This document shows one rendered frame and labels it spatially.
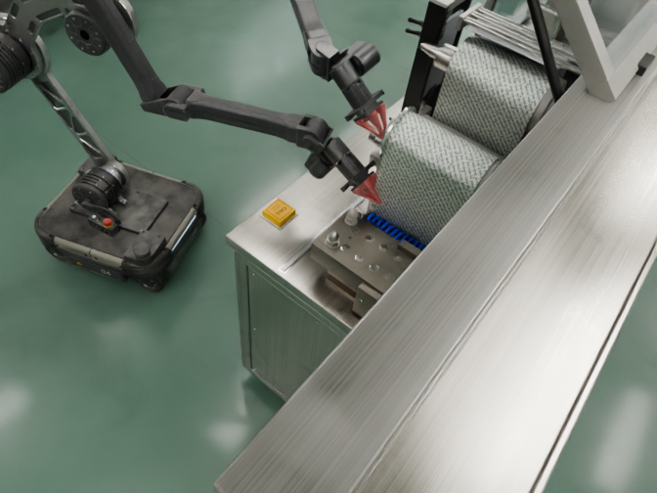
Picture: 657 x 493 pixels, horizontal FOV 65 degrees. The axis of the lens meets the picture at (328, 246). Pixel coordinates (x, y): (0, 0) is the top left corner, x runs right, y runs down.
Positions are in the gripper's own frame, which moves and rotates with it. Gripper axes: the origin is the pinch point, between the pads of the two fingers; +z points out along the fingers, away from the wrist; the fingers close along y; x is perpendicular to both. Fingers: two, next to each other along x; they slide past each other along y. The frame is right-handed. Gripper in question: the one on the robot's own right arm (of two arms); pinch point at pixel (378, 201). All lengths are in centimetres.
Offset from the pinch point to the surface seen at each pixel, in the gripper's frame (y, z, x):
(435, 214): 0.3, 10.8, 13.1
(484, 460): 58, 26, 54
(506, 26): -34, -12, 36
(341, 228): 10.9, -1.1, -5.7
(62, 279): 47, -61, -151
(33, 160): 12, -129, -185
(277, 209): 10.4, -16.6, -25.3
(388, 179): 0.2, -2.9, 8.4
